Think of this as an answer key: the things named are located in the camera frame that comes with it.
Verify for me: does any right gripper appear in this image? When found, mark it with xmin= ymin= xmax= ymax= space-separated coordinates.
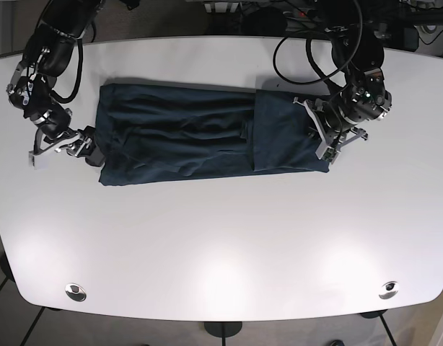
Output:
xmin=29 ymin=126 xmax=105 ymax=169

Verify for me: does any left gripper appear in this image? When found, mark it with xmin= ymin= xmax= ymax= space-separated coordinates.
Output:
xmin=293 ymin=97 xmax=369 ymax=164

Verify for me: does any dark teal T-shirt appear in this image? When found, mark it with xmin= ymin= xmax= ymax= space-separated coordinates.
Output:
xmin=95 ymin=84 xmax=329 ymax=186

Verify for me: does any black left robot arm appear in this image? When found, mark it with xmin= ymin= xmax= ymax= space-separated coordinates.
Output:
xmin=302 ymin=1 xmax=392 ymax=164

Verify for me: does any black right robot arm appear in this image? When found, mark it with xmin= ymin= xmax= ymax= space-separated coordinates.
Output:
xmin=6 ymin=1 xmax=105 ymax=167

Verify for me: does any left chrome table grommet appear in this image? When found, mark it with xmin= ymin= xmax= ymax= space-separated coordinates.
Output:
xmin=65 ymin=283 xmax=87 ymax=302

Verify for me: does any chrome table grommet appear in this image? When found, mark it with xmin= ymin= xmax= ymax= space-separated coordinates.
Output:
xmin=65 ymin=283 xmax=87 ymax=302
xmin=378 ymin=281 xmax=400 ymax=300

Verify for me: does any right chrome table grommet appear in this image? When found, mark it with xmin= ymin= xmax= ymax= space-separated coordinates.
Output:
xmin=378 ymin=281 xmax=400 ymax=300

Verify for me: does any grey sneaker shoe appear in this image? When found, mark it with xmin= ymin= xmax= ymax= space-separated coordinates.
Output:
xmin=328 ymin=340 xmax=345 ymax=346

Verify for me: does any front black table foot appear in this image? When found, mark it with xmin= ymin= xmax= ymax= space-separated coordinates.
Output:
xmin=203 ymin=321 xmax=242 ymax=338

